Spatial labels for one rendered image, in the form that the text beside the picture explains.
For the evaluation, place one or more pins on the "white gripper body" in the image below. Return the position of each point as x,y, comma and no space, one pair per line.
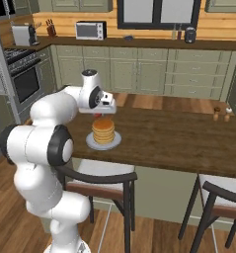
96,109

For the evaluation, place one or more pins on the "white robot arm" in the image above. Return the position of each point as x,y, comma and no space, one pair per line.
43,145

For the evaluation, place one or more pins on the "red strawberry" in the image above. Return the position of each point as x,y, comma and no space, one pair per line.
97,115

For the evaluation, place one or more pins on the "golden pancake stack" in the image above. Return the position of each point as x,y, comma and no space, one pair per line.
103,131

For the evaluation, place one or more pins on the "grey round plate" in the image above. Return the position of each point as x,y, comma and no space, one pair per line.
117,141

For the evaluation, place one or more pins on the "dark bar stool, white seat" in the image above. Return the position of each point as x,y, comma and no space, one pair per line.
221,191
103,169

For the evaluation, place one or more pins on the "green base cupboard run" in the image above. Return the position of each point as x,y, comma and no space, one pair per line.
149,70

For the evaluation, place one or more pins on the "steel oven with hob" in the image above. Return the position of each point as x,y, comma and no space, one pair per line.
25,82

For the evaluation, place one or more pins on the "small dark bowl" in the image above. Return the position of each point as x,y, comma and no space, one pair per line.
129,37

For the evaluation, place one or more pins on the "white toaster oven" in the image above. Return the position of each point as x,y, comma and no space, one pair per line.
90,30

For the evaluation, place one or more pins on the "brown knife block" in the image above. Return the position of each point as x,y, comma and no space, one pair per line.
51,29

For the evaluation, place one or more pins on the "pale slim bottle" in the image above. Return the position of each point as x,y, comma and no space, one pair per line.
174,34

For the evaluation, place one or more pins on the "dark slim bottle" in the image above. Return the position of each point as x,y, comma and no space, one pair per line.
179,34

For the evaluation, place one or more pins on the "black-framed window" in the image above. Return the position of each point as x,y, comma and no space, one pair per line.
159,13

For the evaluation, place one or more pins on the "brown-capped wooden shaker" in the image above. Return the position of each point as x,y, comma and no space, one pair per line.
216,115

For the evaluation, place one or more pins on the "white-capped wooden shaker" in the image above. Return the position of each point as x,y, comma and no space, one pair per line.
227,115

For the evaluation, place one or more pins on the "green wall cupboards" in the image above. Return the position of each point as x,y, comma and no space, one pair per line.
76,5

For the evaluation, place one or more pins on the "black wall appliance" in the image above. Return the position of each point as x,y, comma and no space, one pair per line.
1,7

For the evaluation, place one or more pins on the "green wall cupboard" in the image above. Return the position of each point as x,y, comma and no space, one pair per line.
224,5

